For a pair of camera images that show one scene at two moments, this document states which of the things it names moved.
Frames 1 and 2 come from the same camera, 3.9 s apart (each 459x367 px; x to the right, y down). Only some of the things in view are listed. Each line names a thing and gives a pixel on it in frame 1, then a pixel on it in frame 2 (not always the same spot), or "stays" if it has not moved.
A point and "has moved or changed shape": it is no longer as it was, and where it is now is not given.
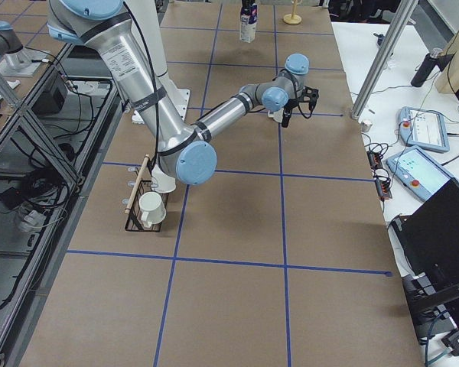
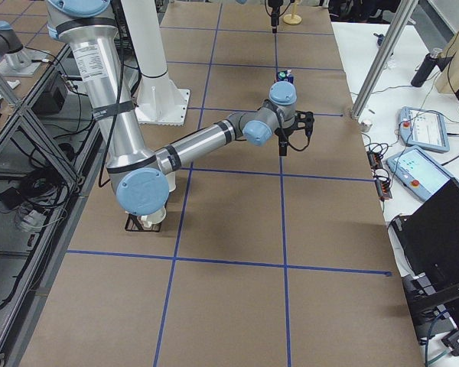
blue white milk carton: (249, 16) has moved or changed shape
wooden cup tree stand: (293, 18) stays
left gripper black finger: (247, 6) to (275, 17)
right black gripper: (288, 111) to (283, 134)
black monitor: (437, 243) stays
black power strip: (383, 186) stays
